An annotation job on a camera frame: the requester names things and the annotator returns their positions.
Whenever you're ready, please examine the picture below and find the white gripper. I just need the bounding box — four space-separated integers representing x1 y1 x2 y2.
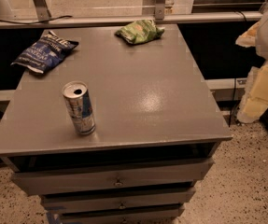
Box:
235 21 268 123

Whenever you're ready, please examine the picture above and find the silver blue redbull can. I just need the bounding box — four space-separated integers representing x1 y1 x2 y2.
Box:
62 81 95 135

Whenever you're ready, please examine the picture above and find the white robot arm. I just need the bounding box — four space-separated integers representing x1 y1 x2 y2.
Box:
235 9 268 123

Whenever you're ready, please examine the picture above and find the green chip bag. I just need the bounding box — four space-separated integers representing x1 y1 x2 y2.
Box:
115 20 164 45

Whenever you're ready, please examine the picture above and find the grey drawer cabinet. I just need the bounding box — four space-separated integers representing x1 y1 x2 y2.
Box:
0 23 233 224

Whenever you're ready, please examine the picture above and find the bottom grey drawer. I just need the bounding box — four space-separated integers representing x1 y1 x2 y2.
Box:
60 204 183 224

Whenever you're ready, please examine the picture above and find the grey drawer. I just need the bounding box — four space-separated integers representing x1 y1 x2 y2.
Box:
42 185 195 214
12 158 214 195
60 204 183 224

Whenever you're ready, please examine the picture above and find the blue chip bag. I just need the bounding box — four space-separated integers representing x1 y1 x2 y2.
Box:
11 31 78 74

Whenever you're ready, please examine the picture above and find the middle grey drawer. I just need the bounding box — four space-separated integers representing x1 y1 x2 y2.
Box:
42 185 195 214

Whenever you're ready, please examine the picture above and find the top grey drawer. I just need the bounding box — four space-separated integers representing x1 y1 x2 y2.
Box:
12 158 214 195

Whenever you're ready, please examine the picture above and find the upper metal rail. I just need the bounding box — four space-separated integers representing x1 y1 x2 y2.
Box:
0 11 262 29

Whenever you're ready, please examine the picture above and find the black hanging cable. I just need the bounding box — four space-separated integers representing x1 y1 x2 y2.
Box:
228 77 238 128

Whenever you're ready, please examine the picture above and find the metal bracket strut middle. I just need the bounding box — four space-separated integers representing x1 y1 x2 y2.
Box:
154 0 165 21

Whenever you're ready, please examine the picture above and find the metal bracket strut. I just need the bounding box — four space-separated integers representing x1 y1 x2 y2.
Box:
154 0 165 21
33 0 51 21

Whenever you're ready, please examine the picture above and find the metal bracket strut left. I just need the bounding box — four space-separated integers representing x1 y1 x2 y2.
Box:
33 0 51 21

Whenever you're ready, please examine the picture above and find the black cable on rail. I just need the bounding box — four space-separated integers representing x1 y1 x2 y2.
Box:
0 14 74 25

